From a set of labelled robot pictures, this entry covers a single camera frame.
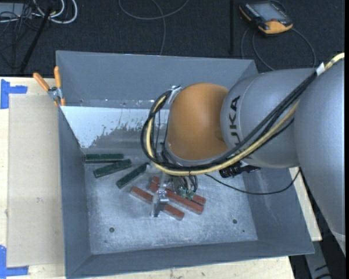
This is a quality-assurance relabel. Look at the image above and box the pale wood flat board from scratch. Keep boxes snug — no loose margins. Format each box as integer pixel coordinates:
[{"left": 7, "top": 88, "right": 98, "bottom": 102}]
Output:
[{"left": 6, "top": 94, "right": 66, "bottom": 269}]

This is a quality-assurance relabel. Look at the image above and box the dark green flat block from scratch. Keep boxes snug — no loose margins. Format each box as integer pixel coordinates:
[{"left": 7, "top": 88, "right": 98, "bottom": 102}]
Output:
[
  {"left": 83, "top": 153, "right": 125, "bottom": 164},
  {"left": 92, "top": 159, "right": 133, "bottom": 179},
  {"left": 115, "top": 162, "right": 151, "bottom": 190}
]

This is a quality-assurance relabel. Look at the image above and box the grey metal bin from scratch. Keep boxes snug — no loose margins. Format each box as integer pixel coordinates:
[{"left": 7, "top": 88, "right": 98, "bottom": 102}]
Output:
[{"left": 55, "top": 50, "right": 315, "bottom": 278}]

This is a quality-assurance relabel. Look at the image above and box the red-brown flat block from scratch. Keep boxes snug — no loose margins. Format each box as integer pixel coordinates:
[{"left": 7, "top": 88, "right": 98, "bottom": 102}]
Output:
[
  {"left": 129, "top": 185, "right": 186, "bottom": 221},
  {"left": 150, "top": 175, "right": 207, "bottom": 206},
  {"left": 146, "top": 182, "right": 205, "bottom": 215}
]

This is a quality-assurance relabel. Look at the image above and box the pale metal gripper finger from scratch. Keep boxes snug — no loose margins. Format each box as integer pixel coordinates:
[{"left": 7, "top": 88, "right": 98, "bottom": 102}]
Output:
[
  {"left": 149, "top": 189, "right": 165, "bottom": 218},
  {"left": 158, "top": 195, "right": 170, "bottom": 215}
]

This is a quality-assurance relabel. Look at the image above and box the black cylinder on white bracket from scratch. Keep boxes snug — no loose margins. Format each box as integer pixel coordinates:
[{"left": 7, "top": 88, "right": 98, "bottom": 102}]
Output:
[{"left": 219, "top": 161, "right": 262, "bottom": 179}]

